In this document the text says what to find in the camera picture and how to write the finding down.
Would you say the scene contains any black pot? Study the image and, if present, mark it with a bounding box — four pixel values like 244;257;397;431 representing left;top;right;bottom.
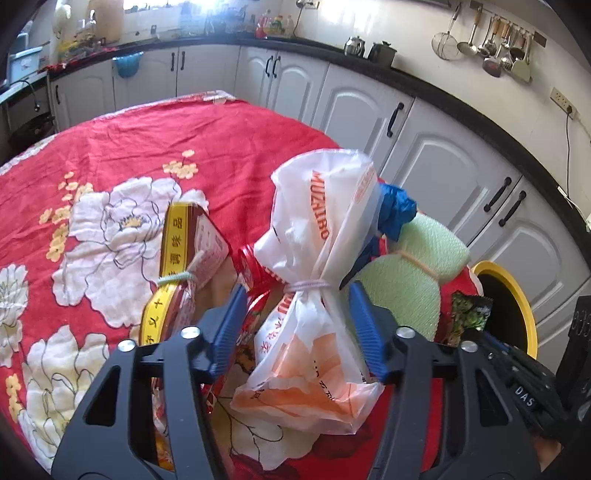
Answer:
367;41;398;65

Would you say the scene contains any blue crate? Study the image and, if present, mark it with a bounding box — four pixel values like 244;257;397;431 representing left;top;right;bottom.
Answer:
9;46;49;86

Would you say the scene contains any red plastic packet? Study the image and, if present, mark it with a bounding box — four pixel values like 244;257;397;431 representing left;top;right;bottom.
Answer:
233;244;278;370

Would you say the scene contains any white jug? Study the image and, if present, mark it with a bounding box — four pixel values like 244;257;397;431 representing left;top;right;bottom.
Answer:
53;4;75;40

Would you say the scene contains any white kitchen cabinet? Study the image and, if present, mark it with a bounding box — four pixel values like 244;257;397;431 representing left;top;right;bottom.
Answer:
48;44;591;352

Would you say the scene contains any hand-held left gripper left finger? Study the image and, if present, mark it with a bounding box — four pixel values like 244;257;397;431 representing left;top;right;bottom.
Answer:
51;282;251;480

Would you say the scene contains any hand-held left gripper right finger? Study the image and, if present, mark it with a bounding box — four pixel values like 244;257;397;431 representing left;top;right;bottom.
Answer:
348;281;542;480

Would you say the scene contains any blue hanging basket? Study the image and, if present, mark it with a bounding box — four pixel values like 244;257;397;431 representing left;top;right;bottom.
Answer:
112;53;144;79

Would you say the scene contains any black kitchen countertop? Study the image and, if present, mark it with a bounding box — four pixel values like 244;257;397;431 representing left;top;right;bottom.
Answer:
0;37;591;259

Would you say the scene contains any group of condiment bottles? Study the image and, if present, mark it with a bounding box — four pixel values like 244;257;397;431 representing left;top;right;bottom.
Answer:
231;11;296;38

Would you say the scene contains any row of hanging utensils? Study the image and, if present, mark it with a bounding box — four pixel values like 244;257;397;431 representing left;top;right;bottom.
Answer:
478;16;534;85

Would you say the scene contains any blue plastic bag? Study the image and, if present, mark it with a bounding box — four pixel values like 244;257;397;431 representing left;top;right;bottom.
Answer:
376;184;419;243

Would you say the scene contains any green foam net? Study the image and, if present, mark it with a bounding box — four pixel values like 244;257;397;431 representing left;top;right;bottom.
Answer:
351;215;472;342

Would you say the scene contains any red floral cloth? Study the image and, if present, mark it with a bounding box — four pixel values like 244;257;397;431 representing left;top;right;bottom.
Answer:
0;90;485;480

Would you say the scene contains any yellow rimmed black bin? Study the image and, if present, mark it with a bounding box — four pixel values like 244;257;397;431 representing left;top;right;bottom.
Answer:
471;261;540;361

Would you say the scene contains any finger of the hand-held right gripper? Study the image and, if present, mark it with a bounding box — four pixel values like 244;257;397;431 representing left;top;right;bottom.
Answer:
479;329;533;371

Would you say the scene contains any white plastic bag orange print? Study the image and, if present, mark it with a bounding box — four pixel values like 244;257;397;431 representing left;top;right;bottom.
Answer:
231;148;386;435

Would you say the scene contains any black power cable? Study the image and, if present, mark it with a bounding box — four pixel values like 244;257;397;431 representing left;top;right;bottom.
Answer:
556;108;591;232

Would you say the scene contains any wire strainer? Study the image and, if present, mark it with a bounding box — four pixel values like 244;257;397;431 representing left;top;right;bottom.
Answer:
431;4;462;61

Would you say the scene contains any steel ladle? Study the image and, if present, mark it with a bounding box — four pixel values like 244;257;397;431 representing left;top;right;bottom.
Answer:
457;15;481;56

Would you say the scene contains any red yellow seasoning packet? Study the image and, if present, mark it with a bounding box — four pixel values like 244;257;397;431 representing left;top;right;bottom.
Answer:
141;202;232;346

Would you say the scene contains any dark green snack packet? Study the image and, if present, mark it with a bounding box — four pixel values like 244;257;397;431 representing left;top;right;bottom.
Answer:
450;292;494;346

